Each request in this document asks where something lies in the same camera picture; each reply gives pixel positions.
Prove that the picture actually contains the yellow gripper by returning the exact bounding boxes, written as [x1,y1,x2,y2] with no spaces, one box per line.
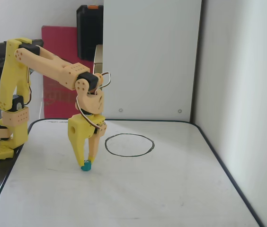
[68,113,107,167]

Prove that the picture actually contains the green cube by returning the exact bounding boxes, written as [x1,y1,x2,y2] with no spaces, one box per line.
[80,159,92,171]

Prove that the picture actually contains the black drawn circle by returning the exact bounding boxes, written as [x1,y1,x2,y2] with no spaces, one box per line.
[105,133,155,157]

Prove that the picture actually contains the white whiteboard with dark rim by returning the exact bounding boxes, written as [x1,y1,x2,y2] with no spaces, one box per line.
[0,119,266,227]

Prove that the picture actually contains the white upright panel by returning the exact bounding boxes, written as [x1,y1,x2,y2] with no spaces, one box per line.
[101,0,203,122]

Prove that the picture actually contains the black tool case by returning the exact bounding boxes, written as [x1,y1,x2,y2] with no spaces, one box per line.
[76,4,104,62]

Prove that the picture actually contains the red cardboard box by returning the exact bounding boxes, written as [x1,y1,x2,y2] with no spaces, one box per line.
[41,25,100,119]

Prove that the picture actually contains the black and white arm cable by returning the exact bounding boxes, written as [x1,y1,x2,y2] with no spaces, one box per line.
[75,72,112,130]

